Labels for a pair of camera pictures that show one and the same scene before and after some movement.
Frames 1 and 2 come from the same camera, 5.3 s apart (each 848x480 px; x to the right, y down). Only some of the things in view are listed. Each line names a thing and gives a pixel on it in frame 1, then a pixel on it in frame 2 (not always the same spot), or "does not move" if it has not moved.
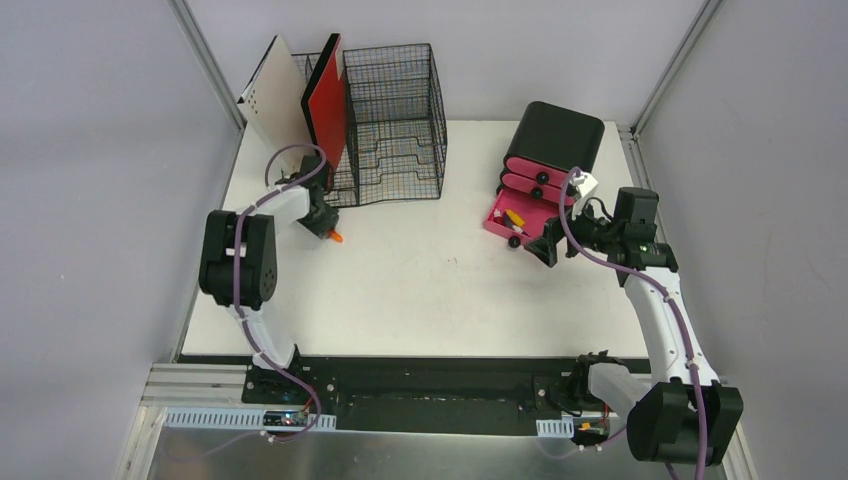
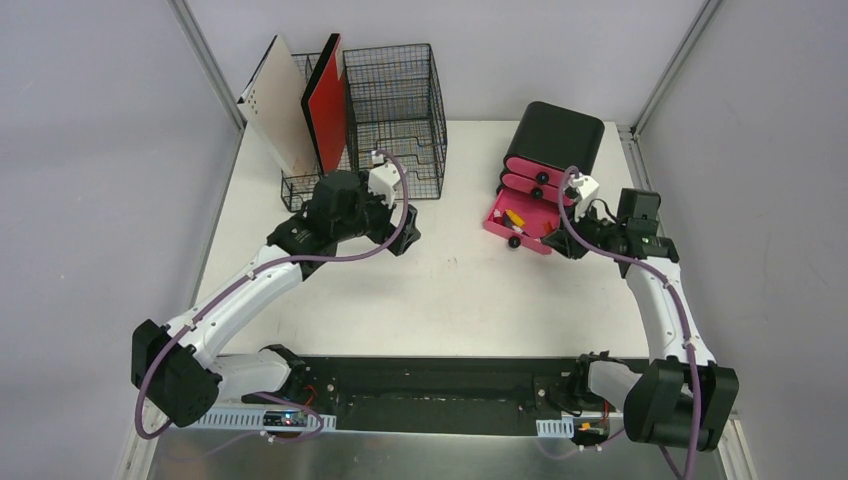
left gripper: x=323 y=218 -> x=395 y=226
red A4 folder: x=325 y=105 does not move
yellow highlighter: x=515 y=217 does not move
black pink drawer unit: x=546 y=144 does not move
